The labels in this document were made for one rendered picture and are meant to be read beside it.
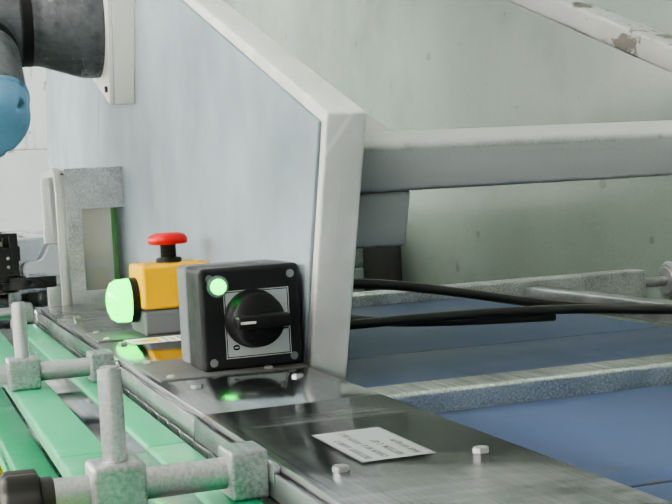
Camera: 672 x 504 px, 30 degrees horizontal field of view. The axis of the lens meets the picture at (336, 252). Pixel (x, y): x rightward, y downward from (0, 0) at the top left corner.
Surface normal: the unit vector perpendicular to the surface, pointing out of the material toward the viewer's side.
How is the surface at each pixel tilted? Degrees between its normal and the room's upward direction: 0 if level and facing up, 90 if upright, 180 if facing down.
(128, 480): 90
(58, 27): 73
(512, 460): 90
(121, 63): 90
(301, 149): 0
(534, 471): 90
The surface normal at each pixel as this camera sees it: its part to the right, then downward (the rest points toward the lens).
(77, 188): 0.33, 0.03
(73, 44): 0.02, 0.57
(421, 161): 0.33, 0.37
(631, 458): -0.05, -1.00
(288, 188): -0.94, 0.07
